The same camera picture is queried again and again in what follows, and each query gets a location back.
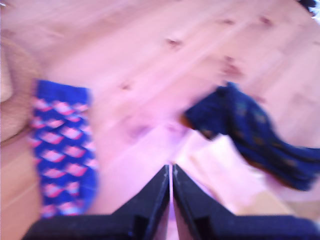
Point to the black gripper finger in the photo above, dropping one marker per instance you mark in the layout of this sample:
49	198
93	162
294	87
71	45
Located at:
192	207
150	207

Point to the blue pink brick pattern sock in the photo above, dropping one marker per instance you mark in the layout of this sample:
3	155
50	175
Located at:
62	150

